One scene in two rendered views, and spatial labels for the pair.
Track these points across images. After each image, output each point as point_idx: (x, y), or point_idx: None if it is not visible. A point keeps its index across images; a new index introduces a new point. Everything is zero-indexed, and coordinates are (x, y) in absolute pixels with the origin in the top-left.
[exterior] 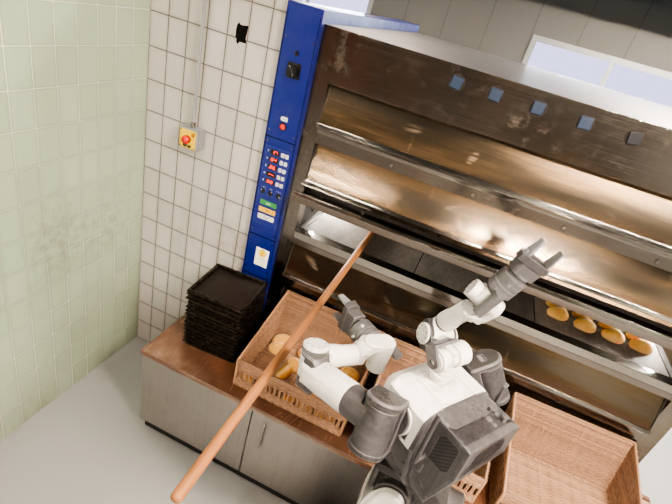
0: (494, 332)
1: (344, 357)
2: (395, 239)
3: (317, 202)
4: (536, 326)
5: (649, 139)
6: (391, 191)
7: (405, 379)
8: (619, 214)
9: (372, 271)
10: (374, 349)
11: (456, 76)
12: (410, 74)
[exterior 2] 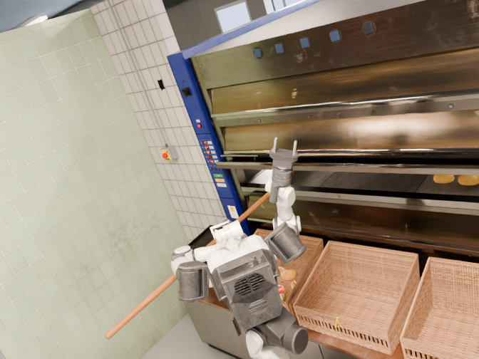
0: (389, 211)
1: (205, 253)
2: None
3: (228, 164)
4: (413, 195)
5: (378, 23)
6: (269, 137)
7: (212, 253)
8: (398, 84)
9: None
10: (222, 243)
11: (254, 50)
12: (236, 61)
